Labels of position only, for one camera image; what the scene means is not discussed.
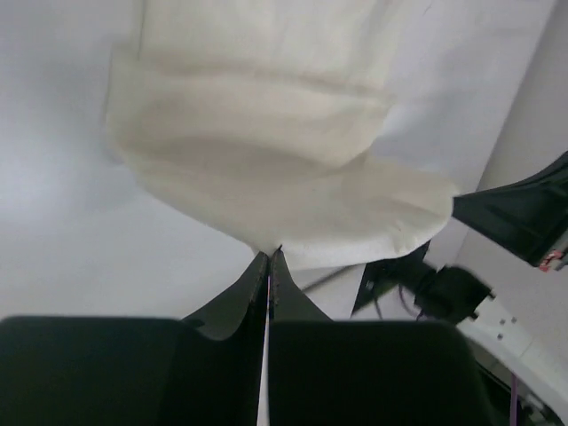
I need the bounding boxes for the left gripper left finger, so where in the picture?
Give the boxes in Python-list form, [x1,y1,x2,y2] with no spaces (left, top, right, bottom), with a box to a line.
[1,254,269,425]

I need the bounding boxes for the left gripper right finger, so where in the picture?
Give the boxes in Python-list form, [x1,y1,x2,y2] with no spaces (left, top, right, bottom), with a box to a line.
[267,250,493,425]

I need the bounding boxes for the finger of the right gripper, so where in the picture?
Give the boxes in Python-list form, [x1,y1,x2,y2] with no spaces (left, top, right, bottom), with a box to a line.
[453,154,567,267]

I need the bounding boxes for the white t shirt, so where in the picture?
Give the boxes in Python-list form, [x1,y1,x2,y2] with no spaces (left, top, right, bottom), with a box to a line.
[106,1,554,269]

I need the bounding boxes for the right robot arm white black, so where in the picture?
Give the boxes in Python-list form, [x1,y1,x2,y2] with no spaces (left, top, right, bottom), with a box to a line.
[411,154,567,424]

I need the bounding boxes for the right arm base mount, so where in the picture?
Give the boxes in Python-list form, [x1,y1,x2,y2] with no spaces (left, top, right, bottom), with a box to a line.
[351,241,437,319]

